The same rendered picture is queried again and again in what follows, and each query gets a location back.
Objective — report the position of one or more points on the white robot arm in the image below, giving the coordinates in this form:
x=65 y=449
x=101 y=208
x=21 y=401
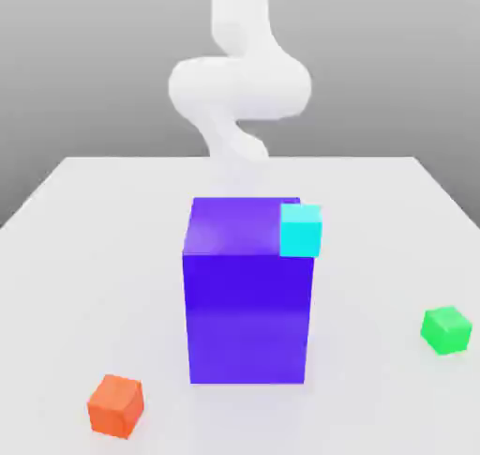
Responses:
x=240 y=87

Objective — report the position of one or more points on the small cyan cube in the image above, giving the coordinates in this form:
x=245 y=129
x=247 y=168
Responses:
x=300 y=231

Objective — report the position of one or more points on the small orange cube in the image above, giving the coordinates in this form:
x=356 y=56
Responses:
x=115 y=406

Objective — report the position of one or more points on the small green cube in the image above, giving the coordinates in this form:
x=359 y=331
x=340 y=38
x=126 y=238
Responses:
x=445 y=331

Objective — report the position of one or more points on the large purple box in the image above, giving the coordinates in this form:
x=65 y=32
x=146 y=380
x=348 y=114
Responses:
x=245 y=312

